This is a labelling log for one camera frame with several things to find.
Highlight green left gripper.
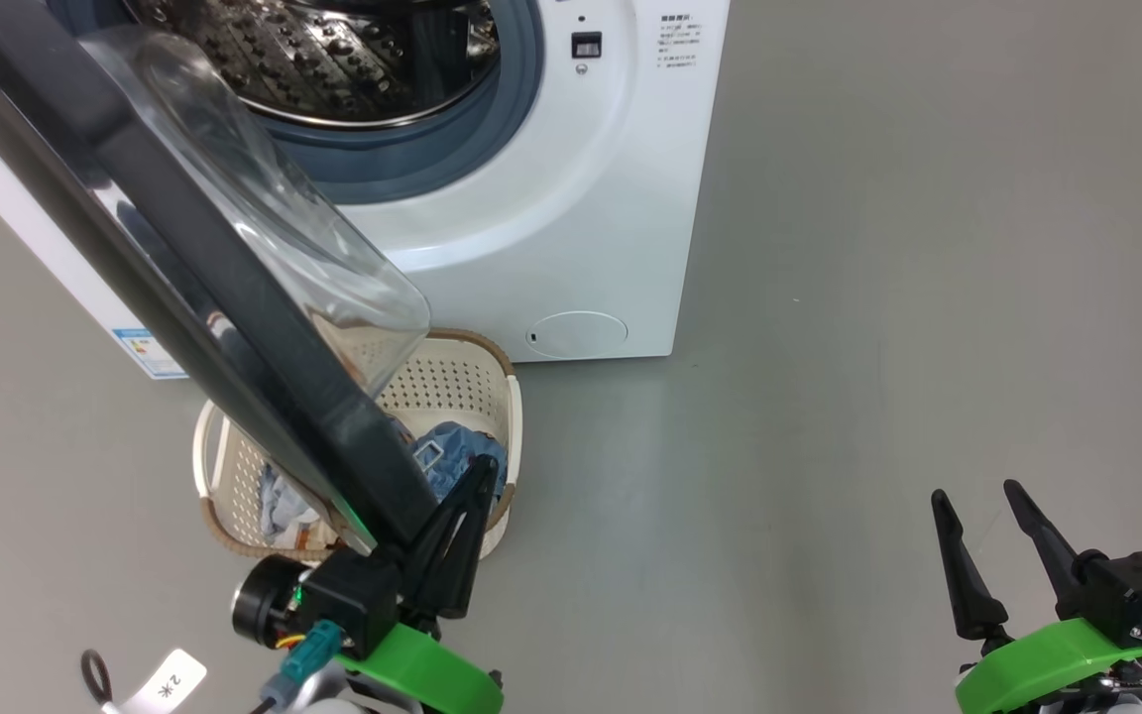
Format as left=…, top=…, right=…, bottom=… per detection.
left=338, top=454, right=505, bottom=714

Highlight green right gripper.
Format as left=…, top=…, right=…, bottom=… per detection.
left=931, top=480, right=1142, bottom=714

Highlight blue printed shorts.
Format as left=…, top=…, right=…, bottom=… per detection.
left=393, top=421, right=510, bottom=502

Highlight orange blue cream printed garment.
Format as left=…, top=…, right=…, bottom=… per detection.
left=256, top=461, right=344, bottom=551

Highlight black round glass washer door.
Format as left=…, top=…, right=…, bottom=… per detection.
left=0, top=0, right=440, bottom=556

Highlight white front-load washing machine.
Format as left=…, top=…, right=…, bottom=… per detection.
left=0, top=0, right=731, bottom=381

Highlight grey rubber door gasket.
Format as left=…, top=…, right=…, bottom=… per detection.
left=264, top=0, right=544, bottom=206

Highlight stainless steel washing machine drum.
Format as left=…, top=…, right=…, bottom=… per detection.
left=125, top=0, right=505, bottom=130

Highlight cream perforated laundry basket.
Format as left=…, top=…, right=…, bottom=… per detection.
left=192, top=328, right=523, bottom=561

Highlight round white filter cover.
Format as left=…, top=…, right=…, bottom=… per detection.
left=525, top=310, right=629, bottom=359

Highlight blue energy label sticker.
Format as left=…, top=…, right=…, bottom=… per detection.
left=113, top=327, right=187, bottom=380

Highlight teal plug left camera cable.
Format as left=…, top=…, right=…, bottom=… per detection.
left=252, top=622, right=346, bottom=714

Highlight white paper cable tag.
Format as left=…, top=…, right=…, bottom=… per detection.
left=115, top=648, right=207, bottom=714

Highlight thin black cable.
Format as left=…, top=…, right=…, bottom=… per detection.
left=80, top=650, right=118, bottom=707

